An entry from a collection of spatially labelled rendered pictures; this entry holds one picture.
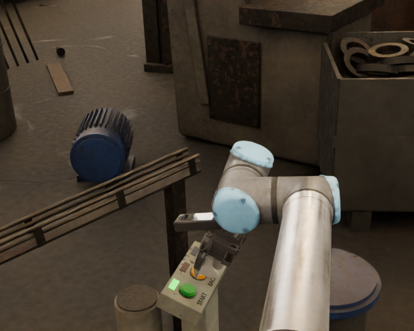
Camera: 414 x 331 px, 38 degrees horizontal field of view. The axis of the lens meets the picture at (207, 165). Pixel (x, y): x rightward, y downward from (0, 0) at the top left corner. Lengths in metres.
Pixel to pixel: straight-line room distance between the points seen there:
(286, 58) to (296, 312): 2.61
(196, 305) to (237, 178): 0.43
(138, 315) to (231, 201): 0.58
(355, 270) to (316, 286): 1.08
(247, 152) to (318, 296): 0.50
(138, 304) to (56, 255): 1.24
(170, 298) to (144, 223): 1.50
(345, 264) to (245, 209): 0.84
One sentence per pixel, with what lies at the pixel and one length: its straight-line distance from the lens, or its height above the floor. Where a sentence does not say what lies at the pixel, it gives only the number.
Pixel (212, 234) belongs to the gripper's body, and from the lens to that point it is 1.35.
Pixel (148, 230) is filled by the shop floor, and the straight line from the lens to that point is 2.88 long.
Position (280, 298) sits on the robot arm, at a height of 1.03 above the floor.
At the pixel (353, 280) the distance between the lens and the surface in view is 1.84.
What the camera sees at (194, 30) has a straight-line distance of 3.50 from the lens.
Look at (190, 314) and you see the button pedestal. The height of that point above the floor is 0.57.
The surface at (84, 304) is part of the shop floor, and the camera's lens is 2.48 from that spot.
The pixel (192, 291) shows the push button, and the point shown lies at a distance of 1.48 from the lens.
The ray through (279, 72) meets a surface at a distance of 3.31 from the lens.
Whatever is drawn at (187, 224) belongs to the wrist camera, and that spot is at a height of 0.81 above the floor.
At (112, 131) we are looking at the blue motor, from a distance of 3.24.
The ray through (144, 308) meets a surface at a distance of 1.58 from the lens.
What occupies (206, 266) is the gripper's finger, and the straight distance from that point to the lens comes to 1.40.
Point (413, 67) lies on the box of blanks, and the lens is 2.88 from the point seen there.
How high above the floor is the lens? 1.51
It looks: 26 degrees down
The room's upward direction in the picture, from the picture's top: 2 degrees counter-clockwise
